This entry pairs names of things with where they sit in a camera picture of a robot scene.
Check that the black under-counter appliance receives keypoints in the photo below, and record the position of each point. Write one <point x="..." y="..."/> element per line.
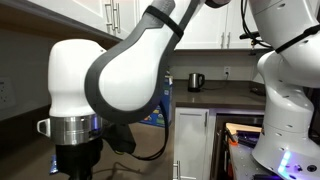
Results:
<point x="221" y="146"/>

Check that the wooden board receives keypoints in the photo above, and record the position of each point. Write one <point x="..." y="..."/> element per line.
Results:
<point x="243" y="128"/>

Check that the white lower cabinet door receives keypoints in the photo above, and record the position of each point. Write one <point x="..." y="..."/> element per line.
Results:
<point x="190" y="143"/>

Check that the white cabinet door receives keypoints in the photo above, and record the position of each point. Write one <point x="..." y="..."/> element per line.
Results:
<point x="76" y="10"/>
<point x="190" y="143"/>

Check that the black camera on stand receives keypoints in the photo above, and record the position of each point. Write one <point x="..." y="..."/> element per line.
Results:
<point x="250" y="35"/>

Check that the white wall outlet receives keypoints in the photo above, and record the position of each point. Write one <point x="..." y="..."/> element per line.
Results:
<point x="6" y="93"/>
<point x="227" y="70"/>

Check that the small black counter item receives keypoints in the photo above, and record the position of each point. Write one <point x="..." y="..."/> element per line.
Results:
<point x="258" y="91"/>

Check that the steel electric kettle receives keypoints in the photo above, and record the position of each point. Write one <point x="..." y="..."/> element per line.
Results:
<point x="195" y="82"/>

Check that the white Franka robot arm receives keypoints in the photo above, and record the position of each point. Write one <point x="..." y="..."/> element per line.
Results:
<point x="133" y="76"/>

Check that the blue snack box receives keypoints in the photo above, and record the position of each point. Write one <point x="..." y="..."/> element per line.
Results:
<point x="167" y="96"/>

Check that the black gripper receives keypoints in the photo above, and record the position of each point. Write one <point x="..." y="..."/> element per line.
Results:
<point x="78" y="160"/>

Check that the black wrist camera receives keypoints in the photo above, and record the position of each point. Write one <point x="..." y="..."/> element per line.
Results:
<point x="120" y="138"/>

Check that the white upper cabinet door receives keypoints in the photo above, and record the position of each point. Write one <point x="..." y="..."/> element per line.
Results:
<point x="76" y="10"/>

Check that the perforated robot mounting table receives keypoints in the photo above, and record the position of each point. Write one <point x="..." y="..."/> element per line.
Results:
<point x="246" y="163"/>

